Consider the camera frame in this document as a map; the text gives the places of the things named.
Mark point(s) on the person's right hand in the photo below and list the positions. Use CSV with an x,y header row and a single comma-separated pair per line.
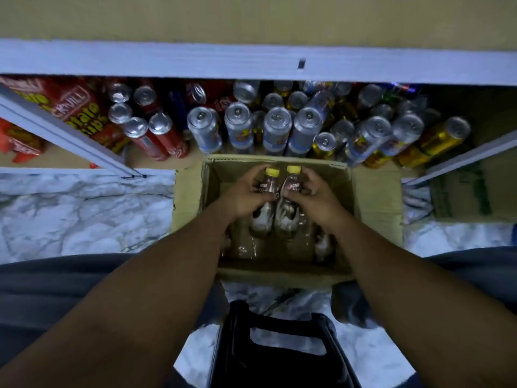
x,y
319,204

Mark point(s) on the person's left hand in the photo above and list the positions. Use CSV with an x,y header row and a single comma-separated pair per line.
x,y
242,198

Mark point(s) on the brown cardboard box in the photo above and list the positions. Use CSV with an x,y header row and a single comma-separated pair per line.
x,y
376,198

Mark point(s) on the white metal shelving rack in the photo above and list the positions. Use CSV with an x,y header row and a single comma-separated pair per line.
x,y
242,60

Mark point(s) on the person's right forearm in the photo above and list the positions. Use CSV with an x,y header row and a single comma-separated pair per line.
x,y
420,311

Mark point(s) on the person's left forearm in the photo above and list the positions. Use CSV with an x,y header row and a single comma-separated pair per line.
x,y
105,311

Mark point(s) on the person's grey trousers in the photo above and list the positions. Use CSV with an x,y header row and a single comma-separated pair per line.
x,y
48,295

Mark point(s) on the row of silver cans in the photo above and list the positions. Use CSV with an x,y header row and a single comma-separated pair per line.
x,y
275,125

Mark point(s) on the plain brown carton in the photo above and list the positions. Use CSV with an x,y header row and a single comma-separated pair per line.
x,y
473,186

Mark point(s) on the black plastic stool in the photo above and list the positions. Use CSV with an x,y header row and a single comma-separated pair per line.
x,y
279,355

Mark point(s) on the large red chips packet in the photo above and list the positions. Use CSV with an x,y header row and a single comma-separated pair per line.
x,y
69,109

